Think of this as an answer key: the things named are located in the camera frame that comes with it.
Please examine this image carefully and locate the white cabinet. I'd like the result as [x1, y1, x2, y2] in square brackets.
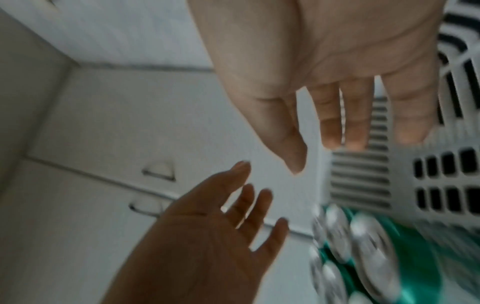
[0, 0, 338, 304]

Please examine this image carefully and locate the person's right hand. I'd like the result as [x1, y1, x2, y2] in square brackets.
[186, 0, 446, 175]

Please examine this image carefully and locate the pack of green drink cans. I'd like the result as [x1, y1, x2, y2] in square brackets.
[308, 203, 480, 304]

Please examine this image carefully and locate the person's left hand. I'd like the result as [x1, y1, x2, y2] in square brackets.
[100, 160, 290, 304]

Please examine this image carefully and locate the white plastic slotted basket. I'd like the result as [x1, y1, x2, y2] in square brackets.
[329, 0, 480, 223]

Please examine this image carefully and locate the metal cabinet handle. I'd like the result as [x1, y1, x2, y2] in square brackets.
[141, 161, 177, 182]
[128, 198, 171, 216]

